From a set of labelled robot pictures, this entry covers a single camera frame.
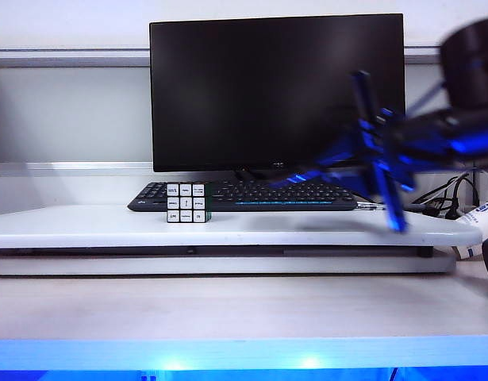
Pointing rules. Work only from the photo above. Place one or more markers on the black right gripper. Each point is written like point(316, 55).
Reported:
point(398, 151)

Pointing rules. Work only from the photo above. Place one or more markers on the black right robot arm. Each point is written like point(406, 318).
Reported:
point(471, 75)

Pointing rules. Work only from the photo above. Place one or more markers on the Rubik's cube with white stickers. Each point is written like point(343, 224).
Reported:
point(186, 202)

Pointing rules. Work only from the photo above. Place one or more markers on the clear silver usb adapter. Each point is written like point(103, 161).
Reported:
point(370, 206)

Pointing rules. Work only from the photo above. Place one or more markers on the black computer keyboard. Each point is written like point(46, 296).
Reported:
point(267, 196)

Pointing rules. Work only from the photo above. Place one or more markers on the black computer monitor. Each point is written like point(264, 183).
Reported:
point(247, 91)

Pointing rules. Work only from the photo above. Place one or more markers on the white desk riser platform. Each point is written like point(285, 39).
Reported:
point(148, 230)

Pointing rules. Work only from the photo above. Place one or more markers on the aluminium frame bar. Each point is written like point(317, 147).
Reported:
point(69, 168)
point(69, 57)

